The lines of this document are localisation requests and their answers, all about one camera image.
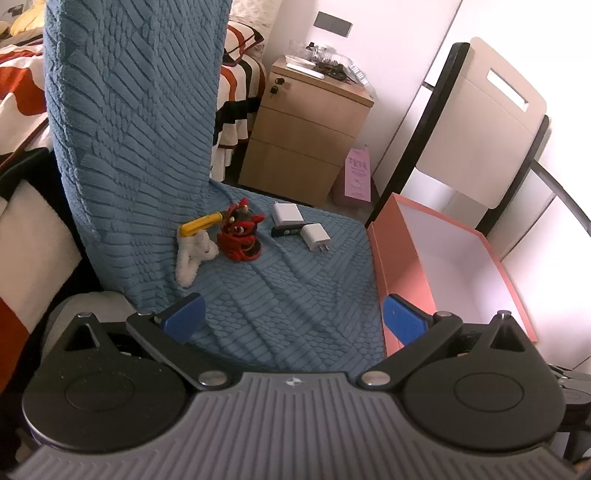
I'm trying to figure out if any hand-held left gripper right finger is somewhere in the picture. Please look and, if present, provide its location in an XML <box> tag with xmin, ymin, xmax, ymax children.
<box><xmin>358</xmin><ymin>294</ymin><xmax>532</xmax><ymax>392</ymax></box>

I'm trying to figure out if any striped pillow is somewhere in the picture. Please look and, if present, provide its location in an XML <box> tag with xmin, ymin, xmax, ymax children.
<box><xmin>225</xmin><ymin>23</ymin><xmax>265</xmax><ymax>64</ymax></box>

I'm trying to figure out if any pink cardboard box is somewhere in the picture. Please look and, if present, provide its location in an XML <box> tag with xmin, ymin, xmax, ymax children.
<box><xmin>366</xmin><ymin>193</ymin><xmax>539</xmax><ymax>357</ymax></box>

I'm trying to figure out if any wooden nightstand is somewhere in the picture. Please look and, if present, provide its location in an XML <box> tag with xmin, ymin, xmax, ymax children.
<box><xmin>238</xmin><ymin>56</ymin><xmax>375</xmax><ymax>207</ymax></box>

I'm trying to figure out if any white plush toy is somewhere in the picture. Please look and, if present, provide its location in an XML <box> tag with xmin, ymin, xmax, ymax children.
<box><xmin>175</xmin><ymin>228</ymin><xmax>219</xmax><ymax>288</ymax></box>

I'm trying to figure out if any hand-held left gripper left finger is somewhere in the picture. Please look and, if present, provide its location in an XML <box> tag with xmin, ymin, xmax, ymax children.
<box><xmin>62</xmin><ymin>293</ymin><xmax>229</xmax><ymax>389</ymax></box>

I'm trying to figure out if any white chair black frame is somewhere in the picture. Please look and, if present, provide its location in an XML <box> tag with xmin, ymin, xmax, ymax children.
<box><xmin>369</xmin><ymin>37</ymin><xmax>591</xmax><ymax>259</ymax></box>

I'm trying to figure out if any red figurine toy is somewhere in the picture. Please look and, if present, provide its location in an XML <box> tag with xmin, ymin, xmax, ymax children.
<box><xmin>217</xmin><ymin>198</ymin><xmax>266</xmax><ymax>262</ymax></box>

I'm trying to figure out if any blue textured blanket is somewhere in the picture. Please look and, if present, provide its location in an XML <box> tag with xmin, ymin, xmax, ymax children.
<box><xmin>43</xmin><ymin>0</ymin><xmax>386</xmax><ymax>372</ymax></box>

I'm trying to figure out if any white flat remote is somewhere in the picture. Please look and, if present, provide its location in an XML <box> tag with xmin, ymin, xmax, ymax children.
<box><xmin>284</xmin><ymin>54</ymin><xmax>326</xmax><ymax>79</ymax></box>

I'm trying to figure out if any striped bed duvet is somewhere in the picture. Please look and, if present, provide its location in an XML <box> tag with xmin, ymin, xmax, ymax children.
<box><xmin>0</xmin><ymin>21</ymin><xmax>267</xmax><ymax>393</ymax></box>

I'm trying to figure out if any grey wall switch panel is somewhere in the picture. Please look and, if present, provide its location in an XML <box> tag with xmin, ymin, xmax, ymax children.
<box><xmin>314</xmin><ymin>11</ymin><xmax>354</xmax><ymax>38</ymax></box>

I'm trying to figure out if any yellow cloth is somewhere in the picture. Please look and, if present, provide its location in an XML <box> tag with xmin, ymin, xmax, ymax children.
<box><xmin>9</xmin><ymin>0</ymin><xmax>47</xmax><ymax>37</ymax></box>

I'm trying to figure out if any pink paper bag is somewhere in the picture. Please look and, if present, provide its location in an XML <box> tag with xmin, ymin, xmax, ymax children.
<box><xmin>333</xmin><ymin>147</ymin><xmax>372</xmax><ymax>206</ymax></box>

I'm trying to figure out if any white wall charger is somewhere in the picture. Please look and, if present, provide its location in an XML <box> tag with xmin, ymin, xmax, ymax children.
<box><xmin>271</xmin><ymin>200</ymin><xmax>304</xmax><ymax>228</ymax></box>
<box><xmin>300</xmin><ymin>223</ymin><xmax>332</xmax><ymax>254</ymax></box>

